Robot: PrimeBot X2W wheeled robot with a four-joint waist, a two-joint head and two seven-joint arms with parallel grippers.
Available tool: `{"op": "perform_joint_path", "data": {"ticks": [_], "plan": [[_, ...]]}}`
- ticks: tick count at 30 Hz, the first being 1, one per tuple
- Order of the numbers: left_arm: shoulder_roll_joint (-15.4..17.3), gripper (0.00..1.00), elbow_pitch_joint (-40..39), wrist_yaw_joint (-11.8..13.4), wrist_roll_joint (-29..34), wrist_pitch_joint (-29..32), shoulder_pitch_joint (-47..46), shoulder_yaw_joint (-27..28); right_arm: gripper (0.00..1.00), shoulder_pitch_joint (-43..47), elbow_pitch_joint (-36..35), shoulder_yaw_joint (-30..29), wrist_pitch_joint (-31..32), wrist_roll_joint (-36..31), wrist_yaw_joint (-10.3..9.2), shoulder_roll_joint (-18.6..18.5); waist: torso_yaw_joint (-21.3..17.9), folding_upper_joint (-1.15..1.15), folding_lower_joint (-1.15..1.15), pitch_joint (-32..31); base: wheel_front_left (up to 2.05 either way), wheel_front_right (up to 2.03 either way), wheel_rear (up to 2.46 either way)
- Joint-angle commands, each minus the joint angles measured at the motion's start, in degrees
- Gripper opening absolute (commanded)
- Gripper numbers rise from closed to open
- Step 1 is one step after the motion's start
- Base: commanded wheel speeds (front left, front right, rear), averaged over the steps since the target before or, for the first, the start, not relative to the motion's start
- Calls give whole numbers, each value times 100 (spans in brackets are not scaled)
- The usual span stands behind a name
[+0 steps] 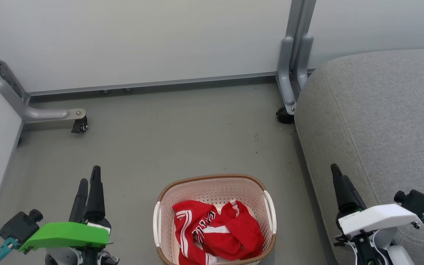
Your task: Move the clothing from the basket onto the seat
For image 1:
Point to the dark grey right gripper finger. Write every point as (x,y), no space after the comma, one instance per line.
(346,193)

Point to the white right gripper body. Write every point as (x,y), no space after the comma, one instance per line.
(377,218)

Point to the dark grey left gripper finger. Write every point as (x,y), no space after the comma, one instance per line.
(95,195)
(79,202)

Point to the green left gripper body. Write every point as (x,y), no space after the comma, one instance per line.
(64,235)

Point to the red and white garment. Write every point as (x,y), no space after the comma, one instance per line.
(234,232)

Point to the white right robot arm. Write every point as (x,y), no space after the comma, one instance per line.
(381,250)

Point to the grey fabric sofa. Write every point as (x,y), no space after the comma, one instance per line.
(381,121)

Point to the black caster wheel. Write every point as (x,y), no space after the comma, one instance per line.
(80,126)
(283,116)

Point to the white perforated laundry basket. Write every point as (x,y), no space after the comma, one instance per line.
(215,189)

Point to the grey metal double partition foot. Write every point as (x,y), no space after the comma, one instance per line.
(287,73)

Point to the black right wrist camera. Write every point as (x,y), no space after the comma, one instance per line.
(416,203)

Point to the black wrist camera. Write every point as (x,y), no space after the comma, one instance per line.
(20,225)
(416,203)

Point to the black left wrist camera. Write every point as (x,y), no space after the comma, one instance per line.
(20,225)

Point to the teal left camera connector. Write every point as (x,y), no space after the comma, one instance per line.
(0,253)

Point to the grey metal partition rail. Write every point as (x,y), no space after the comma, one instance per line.
(160,82)

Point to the grey slanted partition post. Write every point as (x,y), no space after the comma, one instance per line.
(2,70)

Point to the grey metal partition post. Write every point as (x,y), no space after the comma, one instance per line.
(300,18)

